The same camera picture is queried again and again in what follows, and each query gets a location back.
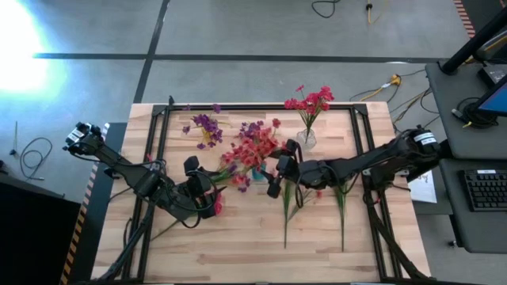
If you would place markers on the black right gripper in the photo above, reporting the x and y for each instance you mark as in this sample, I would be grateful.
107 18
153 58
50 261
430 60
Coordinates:
295 170

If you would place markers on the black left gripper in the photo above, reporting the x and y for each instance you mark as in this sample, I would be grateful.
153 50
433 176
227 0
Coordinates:
196 186

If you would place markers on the blue textured glass vase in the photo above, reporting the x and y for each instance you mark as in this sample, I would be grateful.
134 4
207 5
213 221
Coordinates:
258 174

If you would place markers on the red artificial flower bunch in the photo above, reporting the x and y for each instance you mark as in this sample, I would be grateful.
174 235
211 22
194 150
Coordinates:
341 206
218 206
313 99

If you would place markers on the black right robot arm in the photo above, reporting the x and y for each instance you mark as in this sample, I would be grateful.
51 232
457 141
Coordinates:
376 158

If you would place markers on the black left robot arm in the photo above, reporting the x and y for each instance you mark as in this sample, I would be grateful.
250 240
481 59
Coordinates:
130 176

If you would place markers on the clear cut glass vase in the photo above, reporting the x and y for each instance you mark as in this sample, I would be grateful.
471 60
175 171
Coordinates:
311 143

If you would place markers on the yellow glass vase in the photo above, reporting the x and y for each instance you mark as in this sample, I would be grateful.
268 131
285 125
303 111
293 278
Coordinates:
206 137

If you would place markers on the small red fallen blossom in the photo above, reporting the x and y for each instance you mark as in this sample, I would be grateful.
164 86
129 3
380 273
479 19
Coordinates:
149 158

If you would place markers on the black mat hazard stripe edge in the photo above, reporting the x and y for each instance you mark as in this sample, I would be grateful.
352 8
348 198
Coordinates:
99 221

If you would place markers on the white paper sheet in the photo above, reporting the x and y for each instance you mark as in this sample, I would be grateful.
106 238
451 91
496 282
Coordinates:
425 192

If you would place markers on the large black box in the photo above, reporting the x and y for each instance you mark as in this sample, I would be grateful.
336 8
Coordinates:
35 237

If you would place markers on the grey desk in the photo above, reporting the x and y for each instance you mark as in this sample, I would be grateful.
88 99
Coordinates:
475 233
447 91

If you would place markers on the black computer keyboard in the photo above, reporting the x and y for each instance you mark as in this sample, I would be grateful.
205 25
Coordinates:
487 192

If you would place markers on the black stand pole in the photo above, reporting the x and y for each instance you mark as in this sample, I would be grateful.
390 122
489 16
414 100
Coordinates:
471 43

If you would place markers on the monitor with blue screen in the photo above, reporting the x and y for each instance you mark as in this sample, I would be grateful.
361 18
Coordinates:
497 101

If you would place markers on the red white striped tape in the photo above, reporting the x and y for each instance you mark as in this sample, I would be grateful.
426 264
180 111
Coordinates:
463 16

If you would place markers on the grey yellow equipment box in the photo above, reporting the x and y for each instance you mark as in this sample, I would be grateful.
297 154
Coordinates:
495 47

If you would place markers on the black aluminium table frame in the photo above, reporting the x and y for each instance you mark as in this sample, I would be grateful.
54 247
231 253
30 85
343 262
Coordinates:
257 107

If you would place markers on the small black frame clamp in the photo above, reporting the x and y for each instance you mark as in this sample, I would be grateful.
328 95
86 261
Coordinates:
171 100

